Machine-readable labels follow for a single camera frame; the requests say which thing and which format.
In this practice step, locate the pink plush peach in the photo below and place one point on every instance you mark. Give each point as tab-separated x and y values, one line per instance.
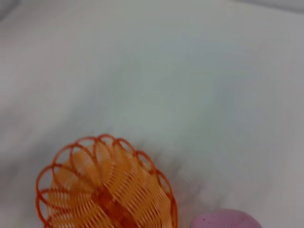
225	221

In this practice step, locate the orange plastic woven basket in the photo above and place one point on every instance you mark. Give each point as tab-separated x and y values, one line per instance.
111	194

